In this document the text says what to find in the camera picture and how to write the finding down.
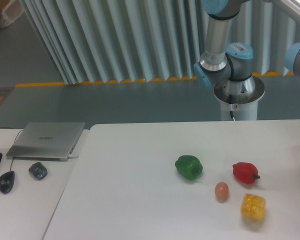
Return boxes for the red bell pepper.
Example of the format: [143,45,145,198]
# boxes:
[232,162,260,185]

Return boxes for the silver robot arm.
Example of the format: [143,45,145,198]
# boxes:
[193,0,300,87]

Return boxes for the green bell pepper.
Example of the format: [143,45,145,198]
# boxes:
[174,155,204,181]

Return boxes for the folding screen partition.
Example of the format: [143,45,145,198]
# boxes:
[21,0,300,84]

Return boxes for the brown egg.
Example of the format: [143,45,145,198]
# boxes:
[215,181,229,201]

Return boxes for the silver closed laptop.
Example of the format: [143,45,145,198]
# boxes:
[6,122,85,162]

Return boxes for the dark grey earbud case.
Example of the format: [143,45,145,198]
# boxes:
[28,162,48,181]

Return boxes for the yellow bell pepper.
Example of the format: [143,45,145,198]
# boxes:
[240,193,266,220]

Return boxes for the black computer mouse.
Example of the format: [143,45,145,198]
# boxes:
[0,170,15,194]

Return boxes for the cardboard box in plastic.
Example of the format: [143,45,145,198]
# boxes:
[0,0,24,29]

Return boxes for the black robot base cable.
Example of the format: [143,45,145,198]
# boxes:
[228,93,236,122]

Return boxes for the white laptop cable plug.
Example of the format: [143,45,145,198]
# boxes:
[68,154,79,159]

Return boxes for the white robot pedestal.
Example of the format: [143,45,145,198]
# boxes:
[214,76,265,121]

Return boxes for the black mouse cable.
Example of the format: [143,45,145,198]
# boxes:
[0,127,25,173]

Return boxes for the aluminium frame bar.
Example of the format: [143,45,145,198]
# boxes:
[272,0,300,24]

